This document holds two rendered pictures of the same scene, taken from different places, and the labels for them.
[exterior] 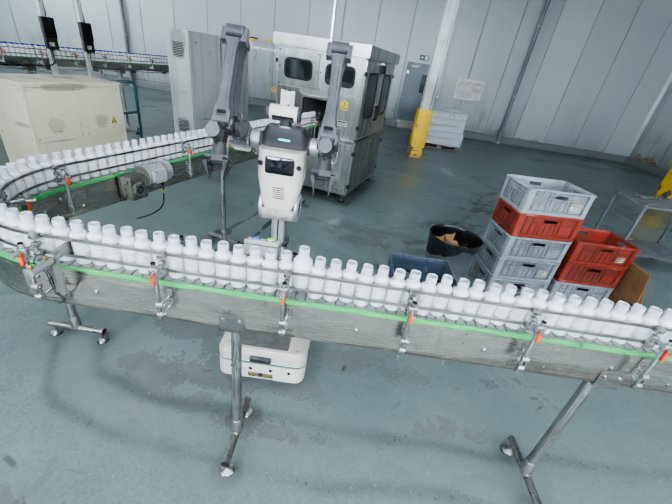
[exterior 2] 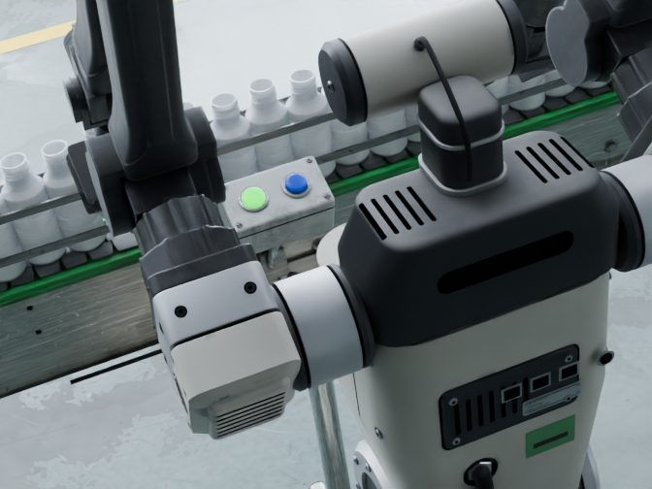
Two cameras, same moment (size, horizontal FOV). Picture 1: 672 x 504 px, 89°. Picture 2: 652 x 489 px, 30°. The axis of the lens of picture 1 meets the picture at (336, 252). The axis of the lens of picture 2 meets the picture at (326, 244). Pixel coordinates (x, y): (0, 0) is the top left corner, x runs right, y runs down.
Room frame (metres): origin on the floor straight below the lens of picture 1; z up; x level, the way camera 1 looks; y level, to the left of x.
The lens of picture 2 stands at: (2.47, 0.02, 2.06)
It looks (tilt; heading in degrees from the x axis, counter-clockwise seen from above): 39 degrees down; 165
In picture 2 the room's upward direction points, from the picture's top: 9 degrees counter-clockwise
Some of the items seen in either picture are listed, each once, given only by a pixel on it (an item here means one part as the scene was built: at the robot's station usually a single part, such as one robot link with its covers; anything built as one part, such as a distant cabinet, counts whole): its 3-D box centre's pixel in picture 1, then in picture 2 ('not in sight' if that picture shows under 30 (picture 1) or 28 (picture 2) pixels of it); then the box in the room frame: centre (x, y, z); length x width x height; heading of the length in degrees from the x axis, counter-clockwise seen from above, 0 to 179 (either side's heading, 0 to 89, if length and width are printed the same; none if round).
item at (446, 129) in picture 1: (438, 127); not in sight; (10.68, -2.41, 0.50); 1.24 x 1.03 x 1.00; 94
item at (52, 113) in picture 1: (68, 132); not in sight; (4.05, 3.44, 0.59); 1.10 x 0.62 x 1.18; 163
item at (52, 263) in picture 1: (56, 279); not in sight; (0.95, 0.99, 0.96); 0.23 x 0.10 x 0.27; 1
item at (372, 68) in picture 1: (334, 119); not in sight; (5.55, 0.35, 1.00); 1.60 x 1.30 x 2.00; 163
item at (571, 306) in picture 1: (566, 314); not in sight; (1.06, -0.89, 1.08); 0.06 x 0.06 x 0.17
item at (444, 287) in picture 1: (441, 295); not in sight; (1.06, -0.42, 1.08); 0.06 x 0.06 x 0.17
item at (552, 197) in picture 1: (544, 196); not in sight; (3.02, -1.76, 1.00); 0.61 x 0.41 x 0.22; 98
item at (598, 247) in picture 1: (590, 246); not in sight; (3.13, -2.47, 0.55); 0.61 x 0.41 x 0.22; 94
